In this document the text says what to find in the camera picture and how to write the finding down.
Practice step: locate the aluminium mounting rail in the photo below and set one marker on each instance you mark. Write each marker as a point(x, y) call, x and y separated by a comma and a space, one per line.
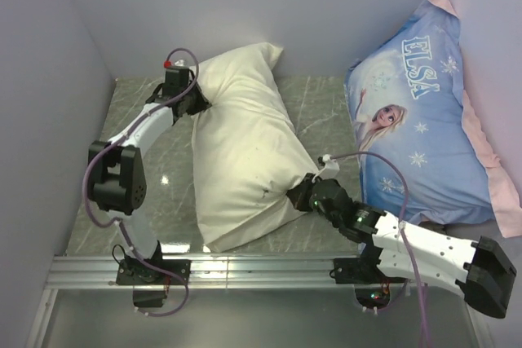
point(275, 300)

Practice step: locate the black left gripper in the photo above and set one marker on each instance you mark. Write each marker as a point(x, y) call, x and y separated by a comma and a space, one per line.
point(202, 104)

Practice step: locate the cream white pillowcase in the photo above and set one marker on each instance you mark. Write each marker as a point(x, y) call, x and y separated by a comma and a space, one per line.
point(246, 155)

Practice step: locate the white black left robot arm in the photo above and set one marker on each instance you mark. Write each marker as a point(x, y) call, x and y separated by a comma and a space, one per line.
point(115, 186)

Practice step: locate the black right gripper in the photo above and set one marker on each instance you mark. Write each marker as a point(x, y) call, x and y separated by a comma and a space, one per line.
point(298, 195)

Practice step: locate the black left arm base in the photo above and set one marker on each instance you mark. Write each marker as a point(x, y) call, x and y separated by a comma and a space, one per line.
point(151, 285)

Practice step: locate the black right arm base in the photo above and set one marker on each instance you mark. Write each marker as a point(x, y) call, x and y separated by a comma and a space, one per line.
point(373, 291)

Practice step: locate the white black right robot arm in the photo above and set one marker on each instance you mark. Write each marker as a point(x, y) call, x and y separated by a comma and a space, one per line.
point(479, 271)

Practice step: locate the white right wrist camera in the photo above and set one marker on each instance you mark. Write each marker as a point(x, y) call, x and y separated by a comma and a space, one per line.
point(329, 168)

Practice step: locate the blue Elsa print pillow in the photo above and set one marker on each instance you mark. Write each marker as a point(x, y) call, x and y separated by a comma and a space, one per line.
point(423, 153)

